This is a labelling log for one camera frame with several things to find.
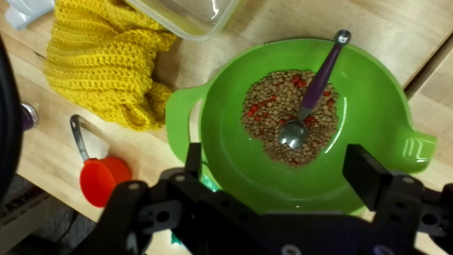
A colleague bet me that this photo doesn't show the metal spoon purple handle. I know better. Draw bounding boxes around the metal spoon purple handle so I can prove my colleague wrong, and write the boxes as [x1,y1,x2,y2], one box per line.
[276,28,352,150]

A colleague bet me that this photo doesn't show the yellow knitted cloth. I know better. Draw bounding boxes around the yellow knitted cloth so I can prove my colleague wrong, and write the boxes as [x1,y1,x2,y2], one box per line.
[42,0,178,133]

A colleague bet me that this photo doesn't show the clear plastic food container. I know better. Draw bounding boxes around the clear plastic food container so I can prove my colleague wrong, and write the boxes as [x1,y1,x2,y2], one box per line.
[124,0,242,41]

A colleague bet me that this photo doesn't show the green plastic bowl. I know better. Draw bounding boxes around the green plastic bowl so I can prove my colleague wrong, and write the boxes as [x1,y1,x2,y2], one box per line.
[164,36,437,216]

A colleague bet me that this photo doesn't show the small white plastic object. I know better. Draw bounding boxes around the small white plastic object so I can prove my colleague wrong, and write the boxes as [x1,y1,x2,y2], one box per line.
[4,0,55,31]

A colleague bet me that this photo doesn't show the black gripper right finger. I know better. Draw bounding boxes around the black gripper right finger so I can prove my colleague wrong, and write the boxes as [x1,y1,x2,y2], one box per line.
[341,143,453,252]

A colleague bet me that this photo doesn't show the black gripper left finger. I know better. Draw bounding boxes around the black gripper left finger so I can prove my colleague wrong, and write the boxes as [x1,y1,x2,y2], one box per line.
[69,141,224,255]

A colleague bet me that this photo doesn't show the brown lentils with red bits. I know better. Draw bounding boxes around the brown lentils with red bits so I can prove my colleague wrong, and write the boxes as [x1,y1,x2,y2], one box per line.
[239,69,340,167]

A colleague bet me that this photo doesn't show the orange measuring cup metal handle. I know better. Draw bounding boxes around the orange measuring cup metal handle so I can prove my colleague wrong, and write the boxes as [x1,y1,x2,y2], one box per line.
[69,113,134,209]

